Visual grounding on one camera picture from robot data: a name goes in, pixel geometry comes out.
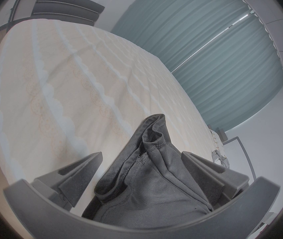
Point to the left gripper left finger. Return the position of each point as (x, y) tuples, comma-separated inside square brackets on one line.
[(74, 175)]

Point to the bed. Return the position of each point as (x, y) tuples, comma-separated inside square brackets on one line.
[(81, 83)]

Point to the pile of clothes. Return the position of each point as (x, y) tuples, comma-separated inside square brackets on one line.
[(221, 159)]

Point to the black chest of drawers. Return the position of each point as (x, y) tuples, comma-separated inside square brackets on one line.
[(64, 6)]

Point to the black T-shirt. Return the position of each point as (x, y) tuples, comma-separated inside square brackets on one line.
[(146, 188)]

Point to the blue-green curtain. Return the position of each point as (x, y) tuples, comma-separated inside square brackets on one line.
[(176, 21), (236, 76)]

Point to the grey bedside table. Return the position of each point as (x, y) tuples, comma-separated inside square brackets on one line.
[(219, 133)]

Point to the white printed pillow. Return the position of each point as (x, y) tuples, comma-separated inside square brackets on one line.
[(218, 141)]

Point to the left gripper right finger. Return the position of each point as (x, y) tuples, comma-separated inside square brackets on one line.
[(213, 180)]

